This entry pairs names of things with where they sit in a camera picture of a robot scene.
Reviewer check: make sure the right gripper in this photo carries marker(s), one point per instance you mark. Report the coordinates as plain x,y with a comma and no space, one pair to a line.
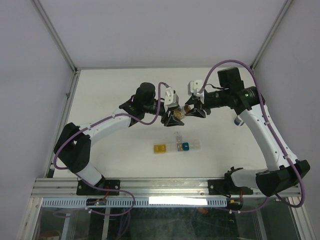
198,103

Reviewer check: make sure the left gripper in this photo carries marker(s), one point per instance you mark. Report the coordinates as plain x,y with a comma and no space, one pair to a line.
170,120

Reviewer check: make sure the clear bottle of yellow pills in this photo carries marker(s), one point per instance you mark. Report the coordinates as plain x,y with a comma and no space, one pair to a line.
181,111

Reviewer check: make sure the weekly pill organizer strip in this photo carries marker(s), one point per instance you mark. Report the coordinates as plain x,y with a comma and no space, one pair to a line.
179,145

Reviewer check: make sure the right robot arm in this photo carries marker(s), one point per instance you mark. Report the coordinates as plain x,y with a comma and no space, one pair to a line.
283,169

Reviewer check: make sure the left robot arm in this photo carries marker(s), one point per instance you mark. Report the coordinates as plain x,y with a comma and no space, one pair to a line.
74,144

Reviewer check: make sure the white blue small bottle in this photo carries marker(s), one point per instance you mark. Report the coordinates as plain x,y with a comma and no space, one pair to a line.
238,121

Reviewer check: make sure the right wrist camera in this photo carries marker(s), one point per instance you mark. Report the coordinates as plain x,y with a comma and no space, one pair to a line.
195,88

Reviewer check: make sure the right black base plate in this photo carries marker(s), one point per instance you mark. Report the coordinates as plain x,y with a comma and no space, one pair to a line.
220,187

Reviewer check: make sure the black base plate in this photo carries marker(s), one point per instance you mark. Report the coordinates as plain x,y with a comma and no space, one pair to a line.
220,187
84,189

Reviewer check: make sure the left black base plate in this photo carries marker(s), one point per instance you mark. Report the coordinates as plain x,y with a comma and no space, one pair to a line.
84,189

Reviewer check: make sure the aluminium mounting rail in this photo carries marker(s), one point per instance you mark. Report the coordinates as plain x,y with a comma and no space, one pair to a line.
139,187

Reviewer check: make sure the slotted cable duct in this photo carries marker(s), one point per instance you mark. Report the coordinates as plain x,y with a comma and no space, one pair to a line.
139,202

